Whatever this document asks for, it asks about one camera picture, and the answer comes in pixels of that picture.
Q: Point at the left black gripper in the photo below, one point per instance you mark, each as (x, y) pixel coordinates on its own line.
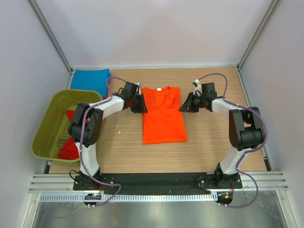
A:
(142, 108)

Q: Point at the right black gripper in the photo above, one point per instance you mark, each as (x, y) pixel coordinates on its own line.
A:
(188, 106)

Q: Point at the orange t shirt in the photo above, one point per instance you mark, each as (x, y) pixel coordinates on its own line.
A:
(163, 123)

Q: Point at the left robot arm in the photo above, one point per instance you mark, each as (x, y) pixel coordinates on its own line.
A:
(85, 130)

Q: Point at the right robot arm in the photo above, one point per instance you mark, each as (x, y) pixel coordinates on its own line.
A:
(245, 130)

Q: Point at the blue folded t shirt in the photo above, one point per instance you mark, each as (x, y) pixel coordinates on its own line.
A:
(92, 80)

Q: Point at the red t shirt in basket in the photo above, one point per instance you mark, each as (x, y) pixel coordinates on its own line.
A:
(69, 151)

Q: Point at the olive green plastic basket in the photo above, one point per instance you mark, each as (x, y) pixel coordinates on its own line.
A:
(52, 133)

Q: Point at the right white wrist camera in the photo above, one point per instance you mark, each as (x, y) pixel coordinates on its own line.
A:
(197, 88)

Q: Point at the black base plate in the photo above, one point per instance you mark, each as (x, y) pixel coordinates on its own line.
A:
(170, 183)

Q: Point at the white slotted cable duct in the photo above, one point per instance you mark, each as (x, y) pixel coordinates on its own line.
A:
(93, 197)

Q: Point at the left aluminium corner post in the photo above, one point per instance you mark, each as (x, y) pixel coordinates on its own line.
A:
(43, 21)

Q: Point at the aluminium corner post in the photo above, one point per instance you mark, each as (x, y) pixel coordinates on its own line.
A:
(259, 31)
(43, 21)

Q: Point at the aluminium frame rail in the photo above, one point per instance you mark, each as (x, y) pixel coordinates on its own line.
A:
(266, 180)

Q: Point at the right aluminium corner post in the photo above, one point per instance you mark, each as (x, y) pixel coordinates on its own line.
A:
(259, 31)

